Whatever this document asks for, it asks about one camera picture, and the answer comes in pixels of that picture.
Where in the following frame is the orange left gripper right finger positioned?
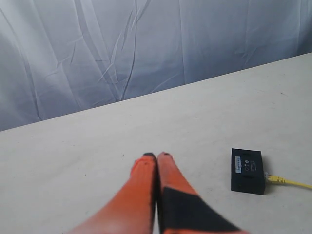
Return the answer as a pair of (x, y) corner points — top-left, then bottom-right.
(157, 152), (247, 234)

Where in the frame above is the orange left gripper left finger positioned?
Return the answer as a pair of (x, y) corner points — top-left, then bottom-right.
(69, 153), (156, 234)

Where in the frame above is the black network switch box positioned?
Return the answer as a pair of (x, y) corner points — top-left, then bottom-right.
(231, 148), (266, 195)

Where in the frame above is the yellow ethernet cable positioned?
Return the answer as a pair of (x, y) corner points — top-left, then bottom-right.
(264, 171), (312, 190)

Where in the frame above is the grey backdrop curtain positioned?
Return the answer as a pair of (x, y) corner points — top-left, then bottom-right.
(0, 0), (312, 130)

